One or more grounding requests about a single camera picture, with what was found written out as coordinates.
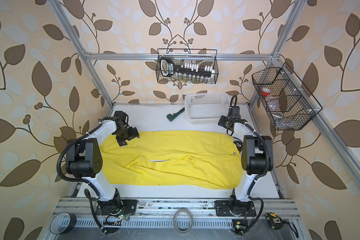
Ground dark green pipe wrench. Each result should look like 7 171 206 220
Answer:
167 108 185 122

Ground red item in basket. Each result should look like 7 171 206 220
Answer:
261 88 272 97

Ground black wire basket right wall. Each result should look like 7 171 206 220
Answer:
261 63 323 131

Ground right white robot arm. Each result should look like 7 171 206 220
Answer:
219 106 273 212

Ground white plastic laundry basket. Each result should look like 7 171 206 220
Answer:
185 93 231 125

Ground yellow tape measure front rail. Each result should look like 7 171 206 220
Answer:
266 213 284 230

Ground black tape roll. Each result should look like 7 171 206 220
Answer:
50 212 77 235

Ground clear tape roll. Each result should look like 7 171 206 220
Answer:
173 209 194 234

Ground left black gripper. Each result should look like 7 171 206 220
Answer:
114 126 140 146

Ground black wire basket back wall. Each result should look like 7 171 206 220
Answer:
156 48 219 84

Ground black wire basket wall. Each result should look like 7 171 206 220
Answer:
261 63 323 131
156 48 219 84

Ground aluminium frame post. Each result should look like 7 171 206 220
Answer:
243 1 307 109

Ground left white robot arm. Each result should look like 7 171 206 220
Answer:
57 111 140 215

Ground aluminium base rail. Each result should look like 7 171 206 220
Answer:
52 197 302 230

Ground black tool in basket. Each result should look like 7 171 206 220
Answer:
159 57 217 78

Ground yellow trousers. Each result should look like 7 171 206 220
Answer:
100 131 244 190

